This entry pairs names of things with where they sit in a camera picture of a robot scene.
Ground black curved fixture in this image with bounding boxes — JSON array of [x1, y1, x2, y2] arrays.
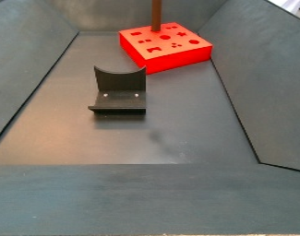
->
[[87, 67, 146, 114]]

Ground red block with shaped holes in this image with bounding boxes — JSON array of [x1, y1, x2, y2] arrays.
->
[[118, 22, 213, 75]]

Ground dark brown cylinder peg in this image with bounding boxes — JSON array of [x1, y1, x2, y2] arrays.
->
[[150, 0, 162, 31]]

